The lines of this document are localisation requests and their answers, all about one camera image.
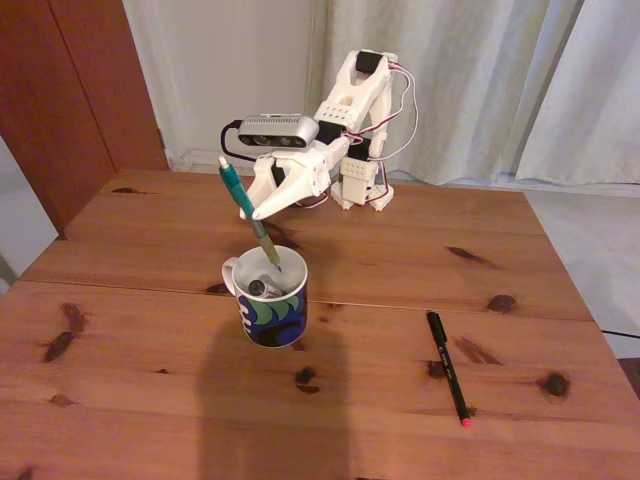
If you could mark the black pen with red end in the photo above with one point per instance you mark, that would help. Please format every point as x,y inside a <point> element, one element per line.
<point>447,365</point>

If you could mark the white whiteboard marker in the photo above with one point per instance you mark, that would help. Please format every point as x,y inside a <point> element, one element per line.
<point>257,286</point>

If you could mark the white baseboard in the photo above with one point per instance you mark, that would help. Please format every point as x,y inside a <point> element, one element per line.
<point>200,159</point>

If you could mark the brown wooden cabinet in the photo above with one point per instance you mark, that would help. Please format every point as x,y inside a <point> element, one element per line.
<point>60,75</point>

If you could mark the green mechanical pencil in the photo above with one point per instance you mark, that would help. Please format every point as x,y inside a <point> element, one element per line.
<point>235,182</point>

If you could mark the white curtain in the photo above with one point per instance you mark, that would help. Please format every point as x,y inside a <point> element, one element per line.
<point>600,100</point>
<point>475,75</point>

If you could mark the silver camera box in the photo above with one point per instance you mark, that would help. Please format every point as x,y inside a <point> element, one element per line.
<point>277,132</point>

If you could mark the blue green patterned mug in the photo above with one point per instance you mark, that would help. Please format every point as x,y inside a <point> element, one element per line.
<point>275,325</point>

